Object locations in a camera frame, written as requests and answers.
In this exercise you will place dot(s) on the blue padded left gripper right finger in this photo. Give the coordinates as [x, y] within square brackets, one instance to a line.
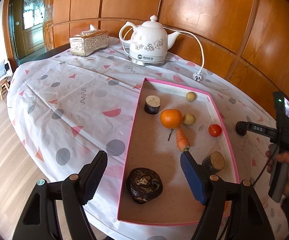
[247, 219]

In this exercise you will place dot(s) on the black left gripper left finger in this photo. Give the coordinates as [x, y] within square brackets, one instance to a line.
[39, 219]

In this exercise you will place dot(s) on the small yellow-green longan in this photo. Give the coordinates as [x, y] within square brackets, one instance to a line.
[189, 119]

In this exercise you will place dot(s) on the dark passion fruit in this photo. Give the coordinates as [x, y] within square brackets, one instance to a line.
[240, 128]

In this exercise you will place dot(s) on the dark sugarcane stub near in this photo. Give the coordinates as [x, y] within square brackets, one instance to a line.
[214, 162]

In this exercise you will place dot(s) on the dark sugarcane stub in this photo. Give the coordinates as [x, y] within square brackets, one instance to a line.
[214, 162]
[152, 104]

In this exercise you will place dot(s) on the red cherry tomato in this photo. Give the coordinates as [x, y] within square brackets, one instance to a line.
[215, 130]

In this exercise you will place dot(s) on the pink rimmed shallow tray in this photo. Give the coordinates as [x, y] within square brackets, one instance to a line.
[153, 146]

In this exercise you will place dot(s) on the small orange carrot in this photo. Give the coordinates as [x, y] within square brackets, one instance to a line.
[181, 140]

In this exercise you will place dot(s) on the yellowish longan at tray back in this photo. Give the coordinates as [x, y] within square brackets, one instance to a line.
[191, 96]

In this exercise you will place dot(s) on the large orange in tray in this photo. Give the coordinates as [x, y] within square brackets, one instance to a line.
[171, 118]

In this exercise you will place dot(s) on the patterned white tablecloth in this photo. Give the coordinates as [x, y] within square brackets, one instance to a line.
[67, 108]

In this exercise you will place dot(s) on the dark sugarcane stub far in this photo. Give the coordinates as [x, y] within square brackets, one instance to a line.
[152, 104]

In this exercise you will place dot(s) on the small wooden stool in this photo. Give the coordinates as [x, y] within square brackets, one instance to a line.
[4, 87]

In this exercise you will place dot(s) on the white ceramic electric kettle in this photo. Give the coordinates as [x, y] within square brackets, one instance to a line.
[149, 42]

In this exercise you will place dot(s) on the silver ornate tissue box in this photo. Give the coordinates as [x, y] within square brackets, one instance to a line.
[87, 42]

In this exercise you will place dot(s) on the wooden glass panel door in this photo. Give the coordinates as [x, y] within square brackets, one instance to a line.
[26, 18]

